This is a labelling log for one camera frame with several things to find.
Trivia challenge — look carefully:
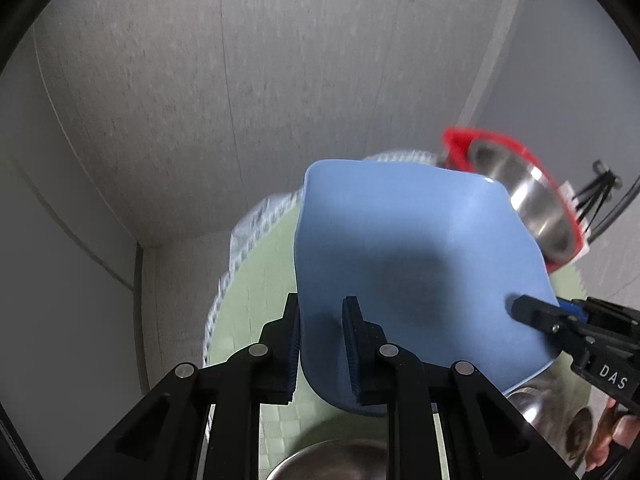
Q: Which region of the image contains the red plastic tub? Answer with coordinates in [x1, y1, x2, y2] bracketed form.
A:
[442, 127, 585, 272]

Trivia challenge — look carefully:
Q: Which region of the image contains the person's right hand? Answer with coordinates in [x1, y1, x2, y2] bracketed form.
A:
[585, 398, 639, 472]

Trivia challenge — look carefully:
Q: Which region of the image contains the large steel bowl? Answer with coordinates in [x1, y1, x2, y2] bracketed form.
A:
[268, 439, 388, 480]

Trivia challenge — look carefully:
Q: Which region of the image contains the blue square plate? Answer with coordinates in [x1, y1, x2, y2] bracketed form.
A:
[294, 159, 558, 412]

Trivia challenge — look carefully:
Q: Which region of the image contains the white tote bag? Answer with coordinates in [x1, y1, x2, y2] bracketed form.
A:
[559, 180, 591, 262]

